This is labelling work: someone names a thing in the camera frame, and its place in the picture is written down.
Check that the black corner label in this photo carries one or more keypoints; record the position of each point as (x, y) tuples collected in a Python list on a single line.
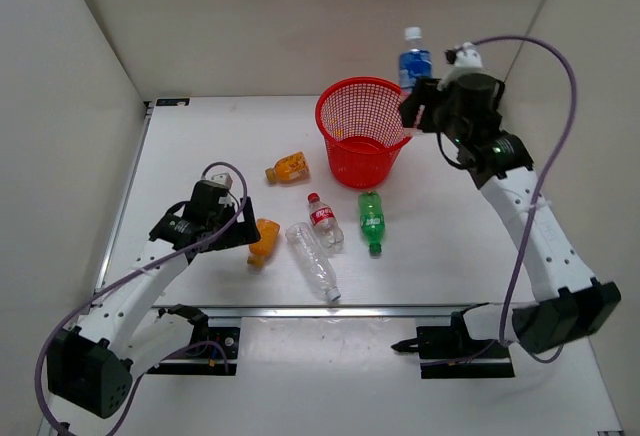
[(172, 102), (470, 98)]

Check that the red plastic mesh bin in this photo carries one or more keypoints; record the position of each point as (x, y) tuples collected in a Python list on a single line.
[(363, 133)]

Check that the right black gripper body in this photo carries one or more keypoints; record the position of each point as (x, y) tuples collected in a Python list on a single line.
[(445, 116)]

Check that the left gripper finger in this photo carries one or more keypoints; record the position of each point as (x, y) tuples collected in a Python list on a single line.
[(246, 228), (224, 242)]

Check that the blue label water bottle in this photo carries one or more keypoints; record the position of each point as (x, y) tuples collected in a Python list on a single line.
[(415, 61)]

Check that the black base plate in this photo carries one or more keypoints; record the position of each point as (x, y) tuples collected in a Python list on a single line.
[(446, 353), (208, 360)]

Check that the green soda bottle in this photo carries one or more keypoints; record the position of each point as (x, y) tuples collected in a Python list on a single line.
[(372, 221)]

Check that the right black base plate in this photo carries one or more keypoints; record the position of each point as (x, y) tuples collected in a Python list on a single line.
[(446, 353)]

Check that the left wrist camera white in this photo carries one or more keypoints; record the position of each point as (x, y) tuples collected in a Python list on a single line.
[(223, 180)]

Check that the right black corner label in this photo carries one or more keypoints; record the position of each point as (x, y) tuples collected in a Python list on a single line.
[(470, 98)]

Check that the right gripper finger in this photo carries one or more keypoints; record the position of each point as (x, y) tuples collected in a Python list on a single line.
[(424, 121), (423, 100)]

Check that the red label cola bottle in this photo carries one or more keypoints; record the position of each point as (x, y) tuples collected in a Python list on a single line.
[(324, 224)]

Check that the aluminium table edge rail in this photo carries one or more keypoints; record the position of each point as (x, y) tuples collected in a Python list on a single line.
[(333, 312)]

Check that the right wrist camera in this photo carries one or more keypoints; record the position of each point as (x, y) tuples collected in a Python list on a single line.
[(464, 59)]

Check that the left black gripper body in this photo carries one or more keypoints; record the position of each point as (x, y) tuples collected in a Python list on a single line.
[(218, 222)]

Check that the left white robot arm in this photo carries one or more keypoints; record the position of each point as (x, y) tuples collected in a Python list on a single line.
[(94, 363)]

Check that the orange juice bottle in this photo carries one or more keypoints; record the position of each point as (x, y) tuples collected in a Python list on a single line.
[(262, 251), (289, 169)]

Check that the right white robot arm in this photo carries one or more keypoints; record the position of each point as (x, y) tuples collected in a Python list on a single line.
[(569, 301)]

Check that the left black corner label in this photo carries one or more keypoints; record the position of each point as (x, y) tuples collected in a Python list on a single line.
[(172, 102)]

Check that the clear crushed plastic bottle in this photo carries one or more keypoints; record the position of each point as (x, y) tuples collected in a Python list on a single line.
[(313, 263)]

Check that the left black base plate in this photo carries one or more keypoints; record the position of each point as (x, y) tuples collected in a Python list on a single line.
[(208, 360)]

